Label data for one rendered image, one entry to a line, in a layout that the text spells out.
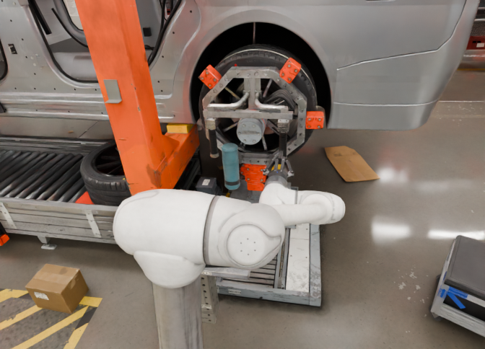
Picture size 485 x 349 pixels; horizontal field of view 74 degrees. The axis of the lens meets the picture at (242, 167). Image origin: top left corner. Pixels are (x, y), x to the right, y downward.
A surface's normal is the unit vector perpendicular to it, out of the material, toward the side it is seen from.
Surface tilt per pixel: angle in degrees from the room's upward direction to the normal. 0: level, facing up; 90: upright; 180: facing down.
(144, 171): 90
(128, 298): 0
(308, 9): 90
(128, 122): 90
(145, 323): 0
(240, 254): 56
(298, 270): 0
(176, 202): 10
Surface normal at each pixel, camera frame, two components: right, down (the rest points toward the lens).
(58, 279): -0.04, -0.84
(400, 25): -0.18, 0.54
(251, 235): -0.04, 0.07
